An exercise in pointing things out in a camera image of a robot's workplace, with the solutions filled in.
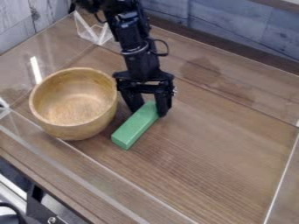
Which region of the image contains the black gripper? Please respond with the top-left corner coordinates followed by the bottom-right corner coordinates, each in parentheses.
top-left (112, 70), bottom-right (176, 117)

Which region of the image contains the green rectangular stick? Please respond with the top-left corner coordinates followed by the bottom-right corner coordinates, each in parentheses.
top-left (111, 101), bottom-right (159, 151)

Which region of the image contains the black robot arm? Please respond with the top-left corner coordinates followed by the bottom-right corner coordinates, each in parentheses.
top-left (72, 0), bottom-right (175, 117)

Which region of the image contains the wooden bowl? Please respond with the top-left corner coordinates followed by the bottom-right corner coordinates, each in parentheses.
top-left (28, 67), bottom-right (117, 141)

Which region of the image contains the clear acrylic corner bracket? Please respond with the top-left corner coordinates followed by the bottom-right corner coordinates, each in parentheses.
top-left (73, 11), bottom-right (113, 46)

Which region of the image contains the black table frame bracket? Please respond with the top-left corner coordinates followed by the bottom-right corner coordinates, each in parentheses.
top-left (25, 185), bottom-right (76, 224)

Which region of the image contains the black cable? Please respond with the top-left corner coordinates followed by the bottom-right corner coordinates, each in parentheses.
top-left (0, 201), bottom-right (28, 224)

